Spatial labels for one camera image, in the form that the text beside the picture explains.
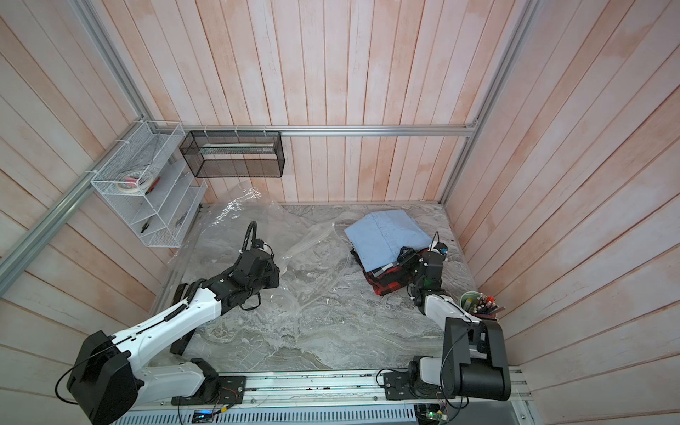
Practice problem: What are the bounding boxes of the black wire mesh basket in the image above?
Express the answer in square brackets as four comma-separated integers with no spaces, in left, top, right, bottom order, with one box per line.
[180,129,286,178]

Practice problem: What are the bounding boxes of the green cup with pencils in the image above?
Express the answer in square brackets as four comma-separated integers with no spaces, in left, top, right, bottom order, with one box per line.
[459,291,505,321]

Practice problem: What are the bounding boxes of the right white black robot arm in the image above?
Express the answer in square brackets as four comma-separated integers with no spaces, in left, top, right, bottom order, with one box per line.
[398,243,512,401]

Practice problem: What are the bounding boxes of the red black plaid shirt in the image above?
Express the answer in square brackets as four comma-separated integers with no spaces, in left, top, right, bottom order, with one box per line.
[350,249,413,297]

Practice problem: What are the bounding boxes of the black stapler on table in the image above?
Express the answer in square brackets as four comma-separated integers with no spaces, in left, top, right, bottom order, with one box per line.
[170,281,201,356]

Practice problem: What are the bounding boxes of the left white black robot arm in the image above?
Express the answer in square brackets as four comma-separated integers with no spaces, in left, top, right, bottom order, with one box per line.
[59,239,280,424]

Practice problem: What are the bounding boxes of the white wire mesh shelf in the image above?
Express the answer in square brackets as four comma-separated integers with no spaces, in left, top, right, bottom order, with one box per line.
[91,120,207,248]

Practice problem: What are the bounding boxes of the clear plastic vacuum bag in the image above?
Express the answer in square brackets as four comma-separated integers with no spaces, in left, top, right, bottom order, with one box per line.
[183,183,371,344]

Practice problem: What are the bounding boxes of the tape roll on shelf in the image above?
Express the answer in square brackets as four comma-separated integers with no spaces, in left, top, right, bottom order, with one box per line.
[115,169,152,194]

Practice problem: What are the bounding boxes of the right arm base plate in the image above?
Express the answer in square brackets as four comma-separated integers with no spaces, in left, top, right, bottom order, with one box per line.
[376,369,444,401]

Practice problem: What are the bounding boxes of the aluminium front rail frame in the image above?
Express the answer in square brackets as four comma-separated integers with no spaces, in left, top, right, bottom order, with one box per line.
[114,368,537,424]

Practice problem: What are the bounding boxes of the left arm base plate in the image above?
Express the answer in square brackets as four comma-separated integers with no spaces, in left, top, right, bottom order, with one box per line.
[171,375,247,407]

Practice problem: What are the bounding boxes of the light blue shirt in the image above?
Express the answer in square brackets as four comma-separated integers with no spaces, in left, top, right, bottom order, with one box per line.
[345,210,432,271]

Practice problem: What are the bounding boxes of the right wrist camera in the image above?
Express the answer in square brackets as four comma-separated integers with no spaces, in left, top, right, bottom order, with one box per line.
[430,241,448,257]

